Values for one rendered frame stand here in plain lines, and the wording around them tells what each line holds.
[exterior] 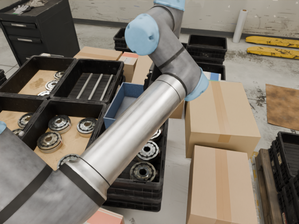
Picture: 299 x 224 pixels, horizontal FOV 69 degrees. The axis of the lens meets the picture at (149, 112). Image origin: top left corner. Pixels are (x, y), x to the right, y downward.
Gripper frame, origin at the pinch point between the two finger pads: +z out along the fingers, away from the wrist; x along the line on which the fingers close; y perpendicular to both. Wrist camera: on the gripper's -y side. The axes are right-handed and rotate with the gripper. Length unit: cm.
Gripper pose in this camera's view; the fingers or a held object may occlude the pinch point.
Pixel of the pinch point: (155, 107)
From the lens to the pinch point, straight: 74.0
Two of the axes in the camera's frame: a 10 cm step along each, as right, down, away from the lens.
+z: -0.7, 7.1, 7.0
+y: 2.5, -6.6, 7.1
